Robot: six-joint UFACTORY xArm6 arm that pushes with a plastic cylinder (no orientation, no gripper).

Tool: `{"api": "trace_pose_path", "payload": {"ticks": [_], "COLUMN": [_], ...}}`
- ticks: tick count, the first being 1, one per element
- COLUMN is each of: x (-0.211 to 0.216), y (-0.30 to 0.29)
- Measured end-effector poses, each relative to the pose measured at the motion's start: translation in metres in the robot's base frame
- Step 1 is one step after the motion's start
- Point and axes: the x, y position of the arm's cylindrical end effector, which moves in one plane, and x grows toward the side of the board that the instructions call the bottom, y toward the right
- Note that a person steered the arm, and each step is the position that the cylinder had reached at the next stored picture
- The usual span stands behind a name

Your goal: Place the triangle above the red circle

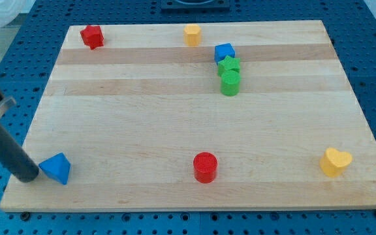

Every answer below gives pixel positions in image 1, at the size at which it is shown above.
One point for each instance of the blue triangle block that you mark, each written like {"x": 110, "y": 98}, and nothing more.
{"x": 57, "y": 168}

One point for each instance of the red cylinder block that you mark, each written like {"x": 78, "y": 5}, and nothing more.
{"x": 205, "y": 166}

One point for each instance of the green cylinder block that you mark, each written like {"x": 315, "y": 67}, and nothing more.
{"x": 230, "y": 83}

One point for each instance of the wooden board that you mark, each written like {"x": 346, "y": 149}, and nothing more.
{"x": 132, "y": 115}

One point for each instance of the green star block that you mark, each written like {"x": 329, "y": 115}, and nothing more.
{"x": 228, "y": 64}

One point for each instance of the blue cube block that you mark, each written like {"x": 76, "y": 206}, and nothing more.
{"x": 223, "y": 50}

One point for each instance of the yellow hexagon block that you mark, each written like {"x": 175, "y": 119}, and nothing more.
{"x": 192, "y": 34}

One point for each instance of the red star block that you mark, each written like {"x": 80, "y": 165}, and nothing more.
{"x": 92, "y": 36}

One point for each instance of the yellow heart block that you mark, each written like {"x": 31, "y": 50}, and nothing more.
{"x": 334, "y": 162}

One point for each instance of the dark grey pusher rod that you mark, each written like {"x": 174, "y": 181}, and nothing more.
{"x": 12, "y": 155}

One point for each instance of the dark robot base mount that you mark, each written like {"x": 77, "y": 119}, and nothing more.
{"x": 167, "y": 5}

